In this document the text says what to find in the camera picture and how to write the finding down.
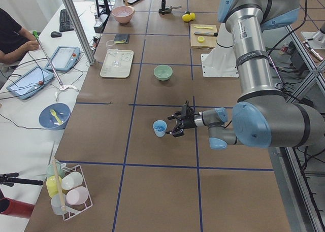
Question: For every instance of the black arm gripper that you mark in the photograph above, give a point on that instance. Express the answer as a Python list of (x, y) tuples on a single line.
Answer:
[(189, 122)]

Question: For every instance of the light blue plastic cup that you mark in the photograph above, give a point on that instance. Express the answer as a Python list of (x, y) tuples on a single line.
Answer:
[(160, 128)]

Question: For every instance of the light green bowl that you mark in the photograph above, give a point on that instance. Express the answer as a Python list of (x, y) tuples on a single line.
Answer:
[(163, 72)]

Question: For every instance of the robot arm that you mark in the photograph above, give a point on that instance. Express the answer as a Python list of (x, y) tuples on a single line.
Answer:
[(261, 118)]

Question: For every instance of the steel ice scoop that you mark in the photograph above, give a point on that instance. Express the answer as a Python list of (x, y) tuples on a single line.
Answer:
[(168, 9)]

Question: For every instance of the blue bowl with fork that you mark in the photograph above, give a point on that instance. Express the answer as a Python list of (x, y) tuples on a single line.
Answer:
[(55, 116)]

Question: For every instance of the pink bowl with ice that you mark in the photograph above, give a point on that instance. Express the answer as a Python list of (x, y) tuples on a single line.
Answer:
[(123, 14)]

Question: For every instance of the cream bear serving tray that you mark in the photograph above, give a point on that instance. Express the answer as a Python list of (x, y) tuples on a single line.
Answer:
[(125, 57)]

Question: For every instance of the clear wine glass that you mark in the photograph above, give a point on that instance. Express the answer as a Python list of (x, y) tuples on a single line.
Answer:
[(113, 53)]

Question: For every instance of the lemon half slice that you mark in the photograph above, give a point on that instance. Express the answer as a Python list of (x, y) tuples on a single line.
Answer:
[(201, 39)]

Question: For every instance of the wooden cutting board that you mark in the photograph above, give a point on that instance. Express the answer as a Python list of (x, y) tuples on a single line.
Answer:
[(203, 36)]

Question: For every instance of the steel muddler black tip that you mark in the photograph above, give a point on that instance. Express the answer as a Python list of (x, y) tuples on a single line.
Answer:
[(208, 34)]

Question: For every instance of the yellow plastic knife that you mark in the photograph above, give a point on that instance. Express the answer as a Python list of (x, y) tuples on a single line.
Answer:
[(203, 27)]

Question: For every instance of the clear measuring cup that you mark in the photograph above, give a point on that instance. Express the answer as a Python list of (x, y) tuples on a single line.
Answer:
[(110, 45)]

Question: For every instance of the grey folded cloth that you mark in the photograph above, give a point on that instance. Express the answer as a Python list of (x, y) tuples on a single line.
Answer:
[(121, 38)]

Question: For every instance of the yellow lemon round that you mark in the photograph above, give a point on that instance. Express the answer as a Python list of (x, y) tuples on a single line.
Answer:
[(186, 18)]

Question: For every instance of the yellow lemon upper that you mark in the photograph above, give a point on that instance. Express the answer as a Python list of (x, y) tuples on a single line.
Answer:
[(193, 16)]

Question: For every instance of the teach pendant tablet far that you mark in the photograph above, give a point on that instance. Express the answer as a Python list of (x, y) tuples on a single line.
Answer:
[(64, 58)]

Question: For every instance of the teach pendant tablet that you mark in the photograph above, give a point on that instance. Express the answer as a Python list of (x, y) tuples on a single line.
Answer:
[(30, 83), (64, 58)]

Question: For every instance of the black keyboard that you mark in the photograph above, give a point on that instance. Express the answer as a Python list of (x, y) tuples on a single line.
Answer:
[(65, 24)]

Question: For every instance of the teach pendant tablet near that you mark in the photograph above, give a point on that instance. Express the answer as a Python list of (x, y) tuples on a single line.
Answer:
[(30, 83)]

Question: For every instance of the black computer mouse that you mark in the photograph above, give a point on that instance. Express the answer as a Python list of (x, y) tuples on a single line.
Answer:
[(56, 34)]

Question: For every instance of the long metal reaching rod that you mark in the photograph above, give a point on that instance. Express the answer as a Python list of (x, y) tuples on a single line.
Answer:
[(49, 60)]

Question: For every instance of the black tripod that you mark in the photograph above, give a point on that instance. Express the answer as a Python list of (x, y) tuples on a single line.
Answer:
[(10, 179)]

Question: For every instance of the seated person black shirt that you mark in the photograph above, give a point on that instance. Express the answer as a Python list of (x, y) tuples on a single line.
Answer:
[(16, 41)]

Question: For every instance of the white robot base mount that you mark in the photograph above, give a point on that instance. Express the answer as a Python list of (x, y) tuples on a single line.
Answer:
[(220, 62)]

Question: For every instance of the white wire cup rack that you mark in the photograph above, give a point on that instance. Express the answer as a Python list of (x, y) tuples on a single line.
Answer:
[(67, 189)]

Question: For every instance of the aluminium frame post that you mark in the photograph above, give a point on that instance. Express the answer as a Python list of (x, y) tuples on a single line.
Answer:
[(72, 12)]

